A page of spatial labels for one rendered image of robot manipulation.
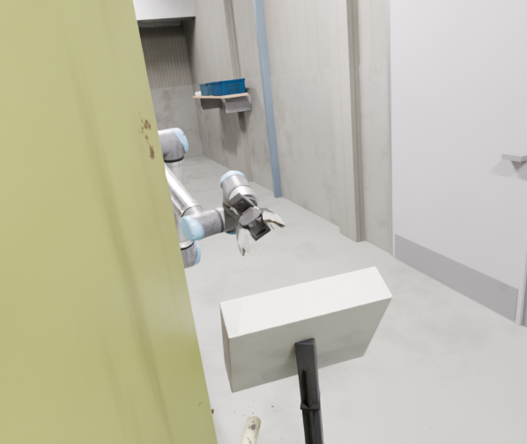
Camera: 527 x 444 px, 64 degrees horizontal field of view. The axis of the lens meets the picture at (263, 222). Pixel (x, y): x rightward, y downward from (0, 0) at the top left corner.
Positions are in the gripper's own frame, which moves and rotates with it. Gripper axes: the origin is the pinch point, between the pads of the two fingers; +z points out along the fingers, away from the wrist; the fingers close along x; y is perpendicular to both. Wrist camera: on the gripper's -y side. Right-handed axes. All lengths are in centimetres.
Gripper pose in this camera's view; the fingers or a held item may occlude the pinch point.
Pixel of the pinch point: (263, 240)
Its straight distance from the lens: 120.2
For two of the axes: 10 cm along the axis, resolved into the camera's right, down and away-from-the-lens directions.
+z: 3.3, 5.8, -7.4
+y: 4.9, 5.7, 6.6
